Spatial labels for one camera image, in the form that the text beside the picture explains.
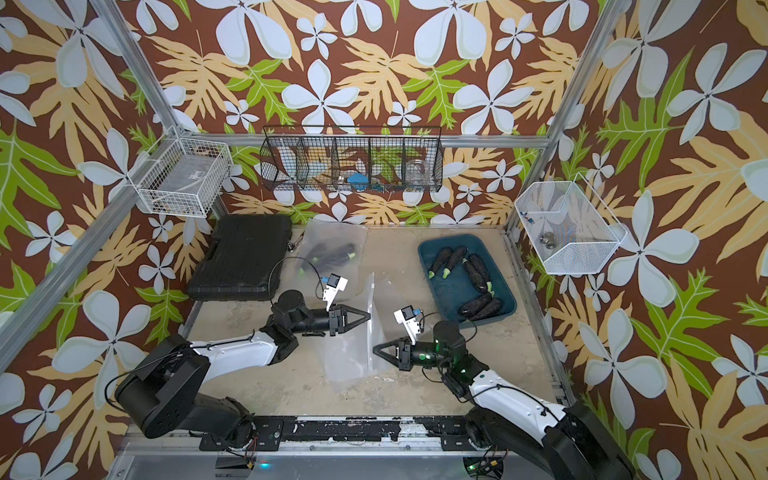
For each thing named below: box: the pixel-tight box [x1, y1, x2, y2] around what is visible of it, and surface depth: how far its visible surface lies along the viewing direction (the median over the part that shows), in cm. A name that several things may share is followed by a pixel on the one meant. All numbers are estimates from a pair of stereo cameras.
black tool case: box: [187, 214, 292, 301], surface depth 107 cm
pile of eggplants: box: [428, 246, 503, 321], surface depth 103 cm
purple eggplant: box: [308, 243, 356, 267], surface depth 110 cm
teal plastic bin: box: [418, 234, 517, 329], surface depth 104 cm
